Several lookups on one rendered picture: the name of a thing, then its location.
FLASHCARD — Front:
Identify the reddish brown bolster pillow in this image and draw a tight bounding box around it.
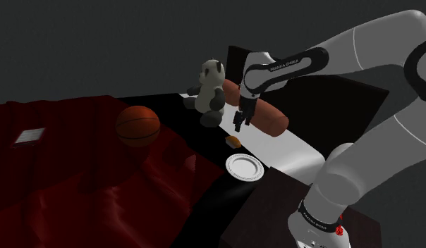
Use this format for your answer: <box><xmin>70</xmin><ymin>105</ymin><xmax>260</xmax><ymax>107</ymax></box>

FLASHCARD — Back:
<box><xmin>221</xmin><ymin>78</ymin><xmax>290</xmax><ymax>138</ymax></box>

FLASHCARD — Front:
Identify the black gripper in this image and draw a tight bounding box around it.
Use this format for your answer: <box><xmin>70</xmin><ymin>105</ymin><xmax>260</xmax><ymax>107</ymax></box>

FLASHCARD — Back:
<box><xmin>233</xmin><ymin>95</ymin><xmax>259</xmax><ymax>133</ymax></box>

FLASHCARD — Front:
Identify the black and white panda plush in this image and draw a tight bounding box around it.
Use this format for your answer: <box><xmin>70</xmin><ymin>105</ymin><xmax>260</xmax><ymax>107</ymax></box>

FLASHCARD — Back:
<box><xmin>182</xmin><ymin>58</ymin><xmax>227</xmax><ymax>129</ymax></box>

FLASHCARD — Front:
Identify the dark robot stand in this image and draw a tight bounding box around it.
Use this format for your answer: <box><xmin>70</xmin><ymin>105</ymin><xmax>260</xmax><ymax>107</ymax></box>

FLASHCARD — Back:
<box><xmin>219</xmin><ymin>166</ymin><xmax>383</xmax><ymax>248</ymax></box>

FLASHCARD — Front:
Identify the small orange bread piece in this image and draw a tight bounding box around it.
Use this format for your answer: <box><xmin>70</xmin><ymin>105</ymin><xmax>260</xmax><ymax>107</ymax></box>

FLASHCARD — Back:
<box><xmin>224</xmin><ymin>135</ymin><xmax>243</xmax><ymax>149</ymax></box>

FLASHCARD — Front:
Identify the white round plate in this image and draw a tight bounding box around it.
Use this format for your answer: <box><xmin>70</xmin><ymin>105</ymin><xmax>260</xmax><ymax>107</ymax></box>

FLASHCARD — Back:
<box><xmin>225</xmin><ymin>153</ymin><xmax>265</xmax><ymax>182</ymax></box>

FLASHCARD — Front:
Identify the dark red blanket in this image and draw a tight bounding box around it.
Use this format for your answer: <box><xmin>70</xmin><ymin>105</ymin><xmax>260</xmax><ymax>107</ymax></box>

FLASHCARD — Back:
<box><xmin>0</xmin><ymin>94</ymin><xmax>226</xmax><ymax>248</ymax></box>

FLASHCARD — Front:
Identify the orange basketball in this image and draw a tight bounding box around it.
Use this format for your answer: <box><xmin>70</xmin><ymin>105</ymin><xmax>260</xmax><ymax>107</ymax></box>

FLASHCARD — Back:
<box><xmin>115</xmin><ymin>105</ymin><xmax>162</xmax><ymax>148</ymax></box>

